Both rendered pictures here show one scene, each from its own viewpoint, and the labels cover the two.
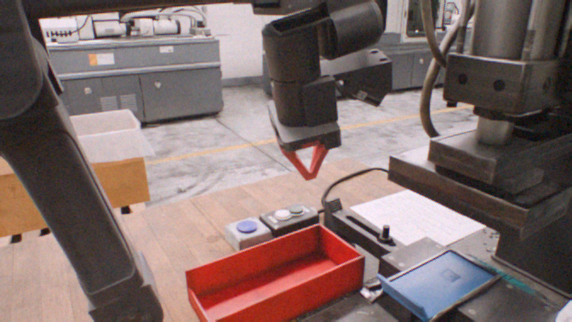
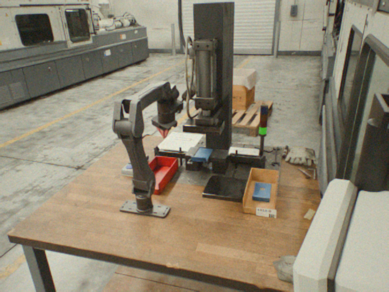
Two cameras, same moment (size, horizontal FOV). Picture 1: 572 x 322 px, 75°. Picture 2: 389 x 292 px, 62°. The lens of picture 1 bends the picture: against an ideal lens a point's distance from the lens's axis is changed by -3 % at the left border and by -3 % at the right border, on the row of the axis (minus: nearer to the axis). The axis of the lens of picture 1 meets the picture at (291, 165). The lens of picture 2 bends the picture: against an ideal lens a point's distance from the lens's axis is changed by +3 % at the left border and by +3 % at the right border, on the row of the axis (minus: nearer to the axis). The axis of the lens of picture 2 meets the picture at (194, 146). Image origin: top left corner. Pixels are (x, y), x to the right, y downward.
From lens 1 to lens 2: 1.00 m
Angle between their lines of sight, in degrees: 36
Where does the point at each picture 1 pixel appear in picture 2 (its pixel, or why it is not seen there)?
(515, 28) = (208, 91)
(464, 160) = (204, 121)
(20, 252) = (42, 213)
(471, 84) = (201, 103)
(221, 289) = not seen: hidden behind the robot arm
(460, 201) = (205, 131)
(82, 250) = (143, 165)
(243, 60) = not seen: outside the picture
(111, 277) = (148, 171)
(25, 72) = (142, 126)
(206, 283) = not seen: hidden behind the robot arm
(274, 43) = (164, 105)
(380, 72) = (181, 105)
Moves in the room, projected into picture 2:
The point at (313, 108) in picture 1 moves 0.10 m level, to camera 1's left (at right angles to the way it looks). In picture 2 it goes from (171, 118) to (151, 124)
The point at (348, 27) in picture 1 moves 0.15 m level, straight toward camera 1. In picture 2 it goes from (175, 97) to (194, 105)
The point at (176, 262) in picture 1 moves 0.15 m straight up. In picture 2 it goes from (115, 187) to (110, 157)
